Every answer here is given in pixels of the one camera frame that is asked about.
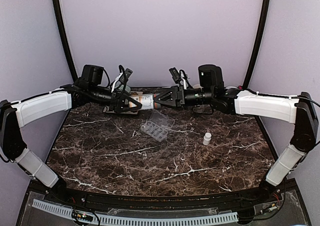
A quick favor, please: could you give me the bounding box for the white slotted cable duct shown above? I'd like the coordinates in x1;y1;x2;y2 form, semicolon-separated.
31;199;239;225

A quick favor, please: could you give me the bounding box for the orange pill bottle grey cap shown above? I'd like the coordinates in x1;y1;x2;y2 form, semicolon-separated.
131;94;161;110

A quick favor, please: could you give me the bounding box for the clear plastic pill organizer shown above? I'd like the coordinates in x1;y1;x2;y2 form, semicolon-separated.
140;111;175;142

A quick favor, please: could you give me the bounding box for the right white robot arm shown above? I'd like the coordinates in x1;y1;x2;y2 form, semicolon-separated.
154;64;319;203

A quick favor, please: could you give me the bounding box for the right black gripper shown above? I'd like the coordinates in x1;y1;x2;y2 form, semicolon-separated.
154;85;215;111

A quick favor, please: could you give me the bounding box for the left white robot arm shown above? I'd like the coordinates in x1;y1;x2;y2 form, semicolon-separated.
0;65;142;204

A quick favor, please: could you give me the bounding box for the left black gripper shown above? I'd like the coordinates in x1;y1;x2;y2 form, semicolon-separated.
89;85;142;113

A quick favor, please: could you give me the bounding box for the left black frame post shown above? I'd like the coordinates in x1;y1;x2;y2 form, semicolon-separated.
52;0;78;82

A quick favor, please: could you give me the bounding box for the floral square plate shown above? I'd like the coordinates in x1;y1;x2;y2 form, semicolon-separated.
102;93;142;114

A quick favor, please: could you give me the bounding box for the black frame post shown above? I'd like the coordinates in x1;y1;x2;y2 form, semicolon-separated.
242;0;270;89
52;0;78;82

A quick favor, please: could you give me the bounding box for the right black frame post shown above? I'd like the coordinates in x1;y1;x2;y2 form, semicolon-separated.
242;0;270;89

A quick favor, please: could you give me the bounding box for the beige ceramic mug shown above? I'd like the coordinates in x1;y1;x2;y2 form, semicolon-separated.
193;105;205;113

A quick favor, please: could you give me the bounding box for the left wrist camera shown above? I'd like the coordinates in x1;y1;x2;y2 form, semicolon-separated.
111;65;133;92

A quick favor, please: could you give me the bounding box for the small white pill bottle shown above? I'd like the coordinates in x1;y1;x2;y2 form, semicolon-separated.
202;132;212;145

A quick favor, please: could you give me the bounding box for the green ceramic bowl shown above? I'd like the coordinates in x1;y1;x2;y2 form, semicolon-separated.
118;85;131;93

